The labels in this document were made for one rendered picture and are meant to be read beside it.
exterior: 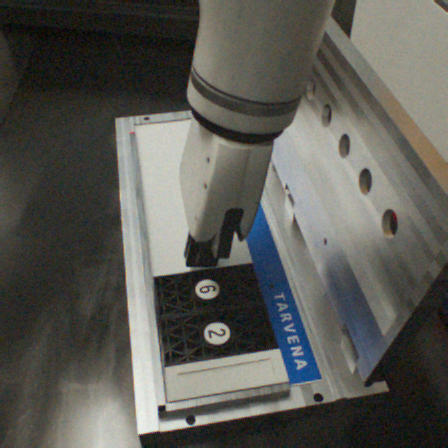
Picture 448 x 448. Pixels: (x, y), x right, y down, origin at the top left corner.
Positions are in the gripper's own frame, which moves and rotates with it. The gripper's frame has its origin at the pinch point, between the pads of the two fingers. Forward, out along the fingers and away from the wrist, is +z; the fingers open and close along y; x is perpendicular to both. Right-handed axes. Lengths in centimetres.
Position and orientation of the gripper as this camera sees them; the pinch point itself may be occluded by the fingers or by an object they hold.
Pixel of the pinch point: (203, 247)
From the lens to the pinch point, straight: 50.1
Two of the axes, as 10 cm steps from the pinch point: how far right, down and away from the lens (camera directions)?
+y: 1.8, 7.0, -6.9
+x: 9.6, 0.2, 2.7
